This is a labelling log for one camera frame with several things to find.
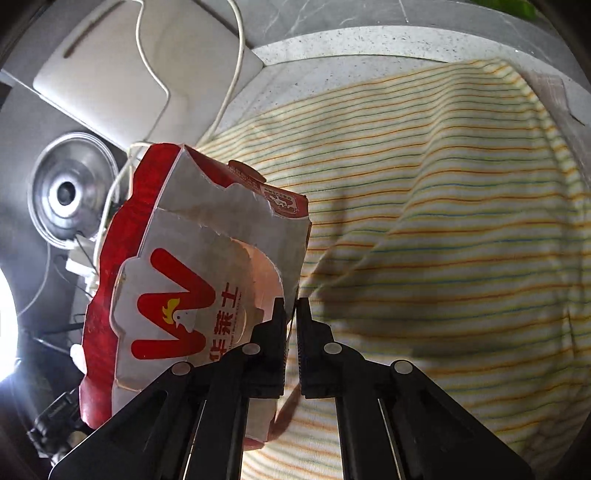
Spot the white power strip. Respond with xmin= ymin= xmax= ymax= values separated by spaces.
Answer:
xmin=65 ymin=249 xmax=98 ymax=296

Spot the yellow striped cloth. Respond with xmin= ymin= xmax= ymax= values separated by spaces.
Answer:
xmin=202 ymin=59 xmax=590 ymax=479

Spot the white cutting board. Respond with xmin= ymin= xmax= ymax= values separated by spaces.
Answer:
xmin=33 ymin=1 xmax=263 ymax=149

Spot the red white paper food bag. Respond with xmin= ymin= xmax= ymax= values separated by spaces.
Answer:
xmin=79 ymin=143 xmax=311 ymax=428

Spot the white cable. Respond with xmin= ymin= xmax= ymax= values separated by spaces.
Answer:
xmin=91 ymin=0 xmax=246 ymax=278

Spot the steel pot lid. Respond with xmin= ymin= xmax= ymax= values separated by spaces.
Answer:
xmin=27 ymin=132 xmax=119 ymax=250

